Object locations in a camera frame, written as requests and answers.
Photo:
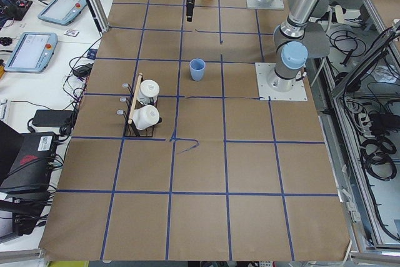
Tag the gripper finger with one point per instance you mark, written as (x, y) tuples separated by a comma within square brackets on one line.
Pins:
[(189, 12)]

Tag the light blue plastic cup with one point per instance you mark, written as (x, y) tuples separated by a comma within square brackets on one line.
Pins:
[(197, 69)]

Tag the white mug upper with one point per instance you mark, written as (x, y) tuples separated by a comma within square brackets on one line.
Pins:
[(148, 92)]

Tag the white mug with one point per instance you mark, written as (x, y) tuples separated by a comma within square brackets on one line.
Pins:
[(148, 92), (146, 116)]

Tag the white mug lower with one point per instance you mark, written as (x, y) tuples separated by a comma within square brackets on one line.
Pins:
[(146, 116)]

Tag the teach pendant far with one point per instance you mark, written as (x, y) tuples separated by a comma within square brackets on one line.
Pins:
[(62, 12)]

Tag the teach pendant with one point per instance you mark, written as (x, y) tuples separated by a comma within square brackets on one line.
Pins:
[(62, 12), (32, 53)]

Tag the grey office chair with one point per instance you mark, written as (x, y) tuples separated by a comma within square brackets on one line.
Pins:
[(315, 39)]

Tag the teach pendant near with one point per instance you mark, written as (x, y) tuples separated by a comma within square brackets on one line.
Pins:
[(32, 53)]

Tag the black power adapter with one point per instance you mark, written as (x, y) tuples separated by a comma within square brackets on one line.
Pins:
[(51, 118)]

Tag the black computer box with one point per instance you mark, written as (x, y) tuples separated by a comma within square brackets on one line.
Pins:
[(25, 159)]

